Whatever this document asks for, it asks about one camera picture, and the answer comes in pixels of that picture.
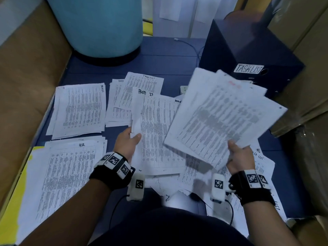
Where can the person's right hand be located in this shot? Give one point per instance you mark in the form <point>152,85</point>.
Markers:
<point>241,158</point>

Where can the person's left hand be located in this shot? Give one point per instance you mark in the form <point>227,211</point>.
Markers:
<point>127,145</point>

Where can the printed paper sheet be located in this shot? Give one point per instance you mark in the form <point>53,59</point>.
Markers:
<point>153,135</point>

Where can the bundle of printed papers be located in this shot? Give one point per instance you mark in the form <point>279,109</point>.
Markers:
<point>225,120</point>

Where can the neat stack of printed papers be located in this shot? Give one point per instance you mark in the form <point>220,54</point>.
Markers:
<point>61,182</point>
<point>120,100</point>
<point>79,110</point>

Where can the pile of printed papers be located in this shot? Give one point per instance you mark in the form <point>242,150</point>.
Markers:
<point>169,184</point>

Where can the yellow folder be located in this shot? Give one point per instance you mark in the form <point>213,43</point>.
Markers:
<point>10,212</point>

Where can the person's right forearm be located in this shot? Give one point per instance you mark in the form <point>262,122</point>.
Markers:
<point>264,225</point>

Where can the person's left forearm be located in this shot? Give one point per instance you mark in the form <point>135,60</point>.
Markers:
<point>66,217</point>

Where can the person's dark trousers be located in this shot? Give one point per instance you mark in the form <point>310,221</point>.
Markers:
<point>169,228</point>

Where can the black marker wristband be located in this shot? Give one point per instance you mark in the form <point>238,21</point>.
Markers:
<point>110,171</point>
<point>251,187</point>

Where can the white power strip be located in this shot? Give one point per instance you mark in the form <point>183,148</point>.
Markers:
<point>183,89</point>

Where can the yellow plastic item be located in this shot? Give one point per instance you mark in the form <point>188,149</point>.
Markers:
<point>147,28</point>

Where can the brown cardboard box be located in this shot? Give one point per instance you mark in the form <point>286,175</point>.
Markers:
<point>307,59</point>

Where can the teal cylindrical barrel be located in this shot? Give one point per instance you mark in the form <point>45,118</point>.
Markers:
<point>95,23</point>

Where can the white partition panel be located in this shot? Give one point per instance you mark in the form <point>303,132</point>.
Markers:
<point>184,15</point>

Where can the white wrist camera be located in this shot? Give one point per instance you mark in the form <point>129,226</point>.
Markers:
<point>219,187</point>
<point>136,186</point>

